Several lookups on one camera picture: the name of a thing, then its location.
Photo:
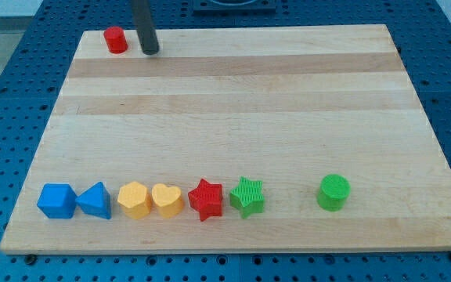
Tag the black cylindrical robot arm rod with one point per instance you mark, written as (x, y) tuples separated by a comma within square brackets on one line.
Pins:
[(144, 26)]

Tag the light wooden board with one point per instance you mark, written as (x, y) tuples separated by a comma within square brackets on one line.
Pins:
[(284, 105)]

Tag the red star block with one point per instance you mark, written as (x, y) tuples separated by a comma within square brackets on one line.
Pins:
[(206, 199)]

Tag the green star block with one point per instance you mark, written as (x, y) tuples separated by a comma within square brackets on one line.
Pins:
[(247, 197)]

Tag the yellow heart block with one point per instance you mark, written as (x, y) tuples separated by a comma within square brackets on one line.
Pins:
[(168, 200)]

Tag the yellow hexagon block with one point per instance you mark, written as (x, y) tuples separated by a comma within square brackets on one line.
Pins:
[(135, 200)]

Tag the green cylinder block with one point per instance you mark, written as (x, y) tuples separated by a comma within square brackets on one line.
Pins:
[(333, 192)]

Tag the blue triangular prism block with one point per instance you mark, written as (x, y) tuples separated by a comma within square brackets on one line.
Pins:
[(95, 201)]

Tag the red cylinder block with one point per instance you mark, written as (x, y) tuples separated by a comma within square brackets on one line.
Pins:
[(115, 39)]

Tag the blue cube block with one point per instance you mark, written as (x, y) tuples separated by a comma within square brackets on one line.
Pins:
[(57, 201)]

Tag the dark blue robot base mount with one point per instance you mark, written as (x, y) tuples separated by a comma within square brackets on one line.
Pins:
[(233, 6)]

